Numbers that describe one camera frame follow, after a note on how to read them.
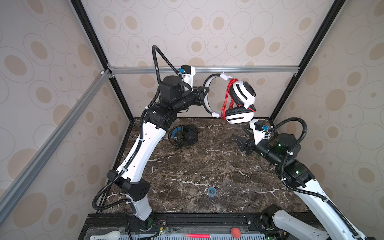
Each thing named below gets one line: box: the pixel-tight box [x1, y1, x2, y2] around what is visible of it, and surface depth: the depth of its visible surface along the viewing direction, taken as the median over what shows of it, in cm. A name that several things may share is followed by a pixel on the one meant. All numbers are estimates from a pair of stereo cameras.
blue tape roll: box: [207, 187, 217, 197], surface depth 85 cm
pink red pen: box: [184, 233, 211, 239], surface depth 71 cm
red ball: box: [231, 227, 241, 239], surface depth 70 cm
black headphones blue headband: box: [168, 125, 200, 149], surface depth 105 cm
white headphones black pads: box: [203, 72, 257, 125], surface depth 49 cm
